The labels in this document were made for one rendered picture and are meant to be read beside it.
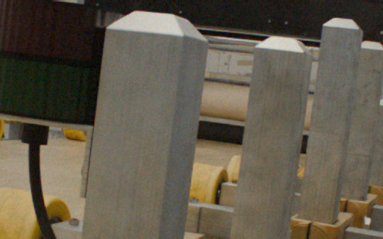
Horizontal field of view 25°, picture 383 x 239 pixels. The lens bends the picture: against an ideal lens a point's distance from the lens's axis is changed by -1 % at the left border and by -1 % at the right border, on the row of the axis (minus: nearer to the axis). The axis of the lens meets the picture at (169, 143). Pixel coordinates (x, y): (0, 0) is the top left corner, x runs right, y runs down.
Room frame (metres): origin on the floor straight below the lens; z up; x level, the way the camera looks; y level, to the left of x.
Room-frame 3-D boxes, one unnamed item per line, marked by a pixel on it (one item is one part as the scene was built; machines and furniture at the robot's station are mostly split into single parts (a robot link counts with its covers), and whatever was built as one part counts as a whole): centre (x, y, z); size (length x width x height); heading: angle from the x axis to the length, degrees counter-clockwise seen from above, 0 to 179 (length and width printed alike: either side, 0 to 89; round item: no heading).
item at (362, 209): (1.10, -0.24, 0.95); 0.14 x 0.06 x 0.05; 161
